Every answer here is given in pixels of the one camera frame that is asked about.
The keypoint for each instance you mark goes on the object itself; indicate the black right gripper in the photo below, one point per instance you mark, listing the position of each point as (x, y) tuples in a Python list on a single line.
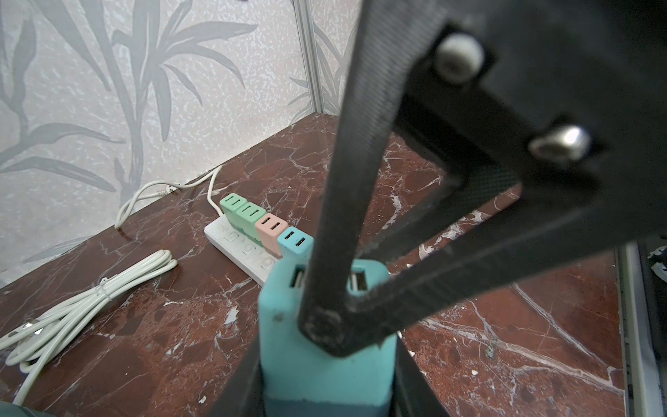
[(572, 100)]

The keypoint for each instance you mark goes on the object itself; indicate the teal charger plug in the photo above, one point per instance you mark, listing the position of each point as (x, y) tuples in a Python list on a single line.
[(299, 378), (294, 243)]

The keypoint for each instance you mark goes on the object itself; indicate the green charger plug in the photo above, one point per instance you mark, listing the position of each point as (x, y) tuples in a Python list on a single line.
[(248, 215), (230, 204)]

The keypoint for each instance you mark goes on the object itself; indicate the long white power strip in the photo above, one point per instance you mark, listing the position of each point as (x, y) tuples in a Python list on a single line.
[(247, 255)]

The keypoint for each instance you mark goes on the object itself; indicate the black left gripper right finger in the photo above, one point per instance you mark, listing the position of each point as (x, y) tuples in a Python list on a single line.
[(413, 396)]

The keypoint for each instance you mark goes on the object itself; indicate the coiled white cable teal strip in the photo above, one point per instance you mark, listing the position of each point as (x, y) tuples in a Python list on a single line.
[(38, 341)]

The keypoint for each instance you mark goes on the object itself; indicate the teal power strip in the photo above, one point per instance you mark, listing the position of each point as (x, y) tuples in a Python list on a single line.
[(8, 409)]

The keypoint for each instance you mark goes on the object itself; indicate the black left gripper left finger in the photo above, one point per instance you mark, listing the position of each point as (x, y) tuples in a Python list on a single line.
[(242, 395)]

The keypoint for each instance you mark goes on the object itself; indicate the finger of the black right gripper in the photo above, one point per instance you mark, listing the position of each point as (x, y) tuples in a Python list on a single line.
[(396, 43), (495, 260)]

